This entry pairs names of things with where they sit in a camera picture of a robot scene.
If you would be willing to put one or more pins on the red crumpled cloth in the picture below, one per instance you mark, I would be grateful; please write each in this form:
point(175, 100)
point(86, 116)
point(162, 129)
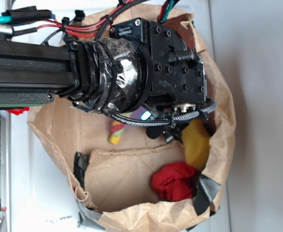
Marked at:
point(174, 182)

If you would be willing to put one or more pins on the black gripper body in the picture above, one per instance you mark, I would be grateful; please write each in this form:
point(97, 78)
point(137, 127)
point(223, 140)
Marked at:
point(169, 74)

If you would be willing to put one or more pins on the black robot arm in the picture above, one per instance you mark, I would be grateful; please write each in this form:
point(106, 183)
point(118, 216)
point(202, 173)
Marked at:
point(91, 74)

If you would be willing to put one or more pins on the yellow sponge block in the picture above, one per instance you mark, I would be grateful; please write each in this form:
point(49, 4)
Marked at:
point(195, 140)

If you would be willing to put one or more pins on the brown paper bag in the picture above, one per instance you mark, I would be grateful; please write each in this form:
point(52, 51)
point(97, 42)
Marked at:
point(111, 183)

